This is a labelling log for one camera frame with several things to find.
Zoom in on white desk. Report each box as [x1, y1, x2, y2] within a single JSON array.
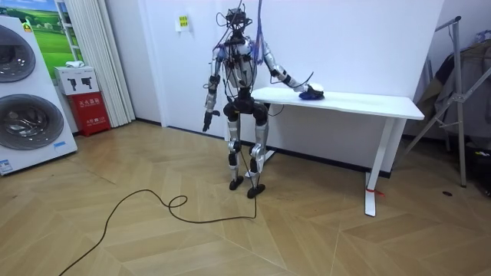
[[244, 86, 426, 219]]

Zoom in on robot legs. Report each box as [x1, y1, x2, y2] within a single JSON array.
[[222, 98, 270, 200]]

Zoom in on blue cloth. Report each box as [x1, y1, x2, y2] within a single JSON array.
[[298, 90, 326, 102]]

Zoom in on black bin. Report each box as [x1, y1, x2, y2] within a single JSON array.
[[464, 142, 491, 198]]

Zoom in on white shelf frame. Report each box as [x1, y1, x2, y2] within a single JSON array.
[[54, 0, 81, 62]]

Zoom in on white cardboard box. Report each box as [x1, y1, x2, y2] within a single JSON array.
[[53, 65, 101, 97]]

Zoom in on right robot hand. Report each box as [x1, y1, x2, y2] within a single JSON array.
[[305, 82, 325, 97]]

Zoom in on cable bundle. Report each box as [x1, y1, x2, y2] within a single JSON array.
[[228, 0, 266, 65]]

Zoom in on robot body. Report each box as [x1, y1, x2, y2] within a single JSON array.
[[213, 6, 270, 115]]

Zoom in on white wall switch yellow label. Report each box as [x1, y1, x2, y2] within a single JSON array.
[[174, 15, 192, 33]]

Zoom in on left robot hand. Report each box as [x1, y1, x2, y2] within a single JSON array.
[[201, 110, 222, 133]]

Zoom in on grey metal folding stand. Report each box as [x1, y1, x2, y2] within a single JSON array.
[[402, 15, 491, 189]]

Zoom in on black floor cable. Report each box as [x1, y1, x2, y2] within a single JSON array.
[[57, 147, 259, 276]]

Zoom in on red fire equipment cabinet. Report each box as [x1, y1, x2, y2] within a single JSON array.
[[67, 90, 112, 138]]

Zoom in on white washing machine tower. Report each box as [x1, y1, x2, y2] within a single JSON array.
[[0, 15, 79, 177]]

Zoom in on green landscape wall poster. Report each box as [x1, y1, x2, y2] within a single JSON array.
[[0, 0, 84, 82]]

